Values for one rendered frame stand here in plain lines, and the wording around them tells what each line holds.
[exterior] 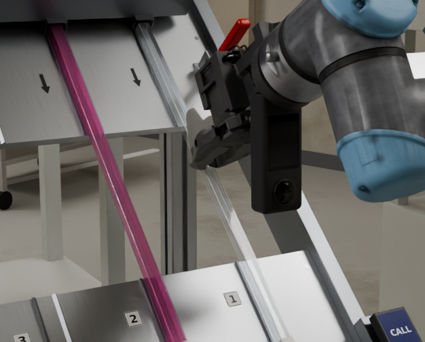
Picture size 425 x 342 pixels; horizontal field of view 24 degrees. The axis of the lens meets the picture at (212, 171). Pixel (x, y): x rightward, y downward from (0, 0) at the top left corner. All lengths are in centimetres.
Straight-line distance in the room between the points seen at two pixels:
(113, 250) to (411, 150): 83
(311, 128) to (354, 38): 459
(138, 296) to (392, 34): 36
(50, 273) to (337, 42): 102
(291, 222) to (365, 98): 34
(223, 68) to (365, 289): 260
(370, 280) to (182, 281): 264
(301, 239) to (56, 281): 69
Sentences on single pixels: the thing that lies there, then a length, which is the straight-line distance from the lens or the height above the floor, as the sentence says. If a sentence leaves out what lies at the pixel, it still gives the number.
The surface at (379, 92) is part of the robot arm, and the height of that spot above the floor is 106.
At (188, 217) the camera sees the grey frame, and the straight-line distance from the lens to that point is 141.
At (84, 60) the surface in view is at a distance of 114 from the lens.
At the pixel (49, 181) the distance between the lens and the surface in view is 176.
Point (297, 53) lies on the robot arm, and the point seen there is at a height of 108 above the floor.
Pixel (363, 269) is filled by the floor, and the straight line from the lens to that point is 373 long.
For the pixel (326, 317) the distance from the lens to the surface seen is 104.
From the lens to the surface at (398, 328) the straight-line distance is 101.
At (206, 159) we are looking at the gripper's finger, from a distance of 103.
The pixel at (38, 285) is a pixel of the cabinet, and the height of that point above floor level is 62.
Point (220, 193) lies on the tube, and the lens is 106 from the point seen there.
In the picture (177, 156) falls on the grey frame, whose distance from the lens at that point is 138.
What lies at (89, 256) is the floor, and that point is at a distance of 386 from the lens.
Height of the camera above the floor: 117
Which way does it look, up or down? 13 degrees down
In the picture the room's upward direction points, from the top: straight up
